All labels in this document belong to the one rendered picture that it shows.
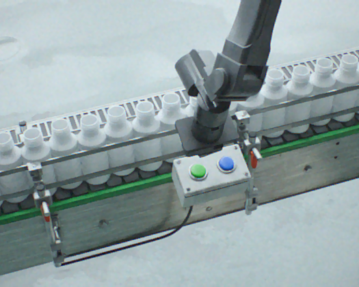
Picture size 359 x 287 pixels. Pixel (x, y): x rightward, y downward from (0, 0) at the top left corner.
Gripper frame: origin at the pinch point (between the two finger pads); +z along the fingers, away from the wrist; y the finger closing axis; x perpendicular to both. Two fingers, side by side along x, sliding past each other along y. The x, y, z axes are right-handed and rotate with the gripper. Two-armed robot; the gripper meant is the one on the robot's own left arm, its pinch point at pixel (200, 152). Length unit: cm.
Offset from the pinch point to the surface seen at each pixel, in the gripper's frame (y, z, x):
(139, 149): 7.7, 16.9, -12.0
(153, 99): -34, 166, -108
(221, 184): -3.9, 7.8, 4.2
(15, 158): 33.7, 12.0, -14.3
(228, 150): -7.7, 7.8, -2.5
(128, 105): -22, 166, -108
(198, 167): -0.3, 6.8, 0.0
